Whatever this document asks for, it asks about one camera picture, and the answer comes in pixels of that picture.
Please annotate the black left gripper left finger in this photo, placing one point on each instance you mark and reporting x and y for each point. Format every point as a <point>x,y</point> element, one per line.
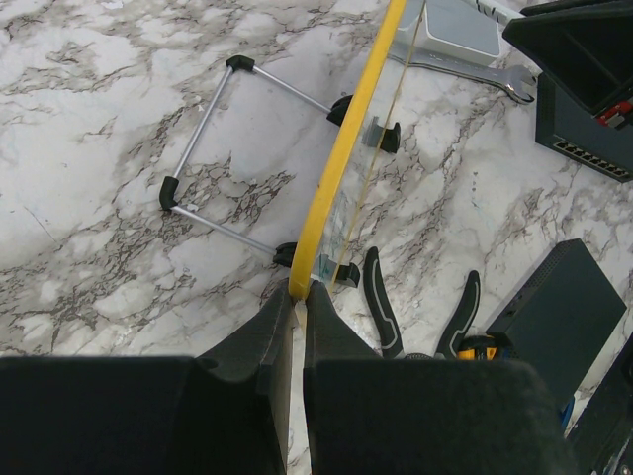
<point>225,411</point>

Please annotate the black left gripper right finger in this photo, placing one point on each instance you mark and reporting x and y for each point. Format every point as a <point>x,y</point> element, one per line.
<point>370,415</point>

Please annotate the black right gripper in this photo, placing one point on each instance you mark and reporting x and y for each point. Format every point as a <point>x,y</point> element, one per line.
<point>585,47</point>

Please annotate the green whiteboard marker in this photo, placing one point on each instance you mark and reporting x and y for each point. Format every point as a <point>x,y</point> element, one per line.
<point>495,11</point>

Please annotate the yellow framed whiteboard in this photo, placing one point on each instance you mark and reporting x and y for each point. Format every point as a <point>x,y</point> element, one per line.
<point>368,132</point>

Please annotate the silver open-end wrench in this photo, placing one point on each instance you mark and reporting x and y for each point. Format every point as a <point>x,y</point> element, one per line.
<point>513,81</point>

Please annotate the black square pad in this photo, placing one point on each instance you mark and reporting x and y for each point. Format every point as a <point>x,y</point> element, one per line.
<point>563,126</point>

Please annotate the white square box device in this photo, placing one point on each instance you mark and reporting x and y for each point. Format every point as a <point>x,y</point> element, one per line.
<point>450,27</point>

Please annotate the black rectangular pad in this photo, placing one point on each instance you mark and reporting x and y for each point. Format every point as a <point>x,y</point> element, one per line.
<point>560,319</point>

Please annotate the blue handled pliers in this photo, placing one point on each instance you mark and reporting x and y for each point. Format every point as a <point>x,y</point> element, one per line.
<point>566,414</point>

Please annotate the silver wire whiteboard stand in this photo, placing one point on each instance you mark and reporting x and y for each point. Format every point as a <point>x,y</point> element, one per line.
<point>247,178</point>

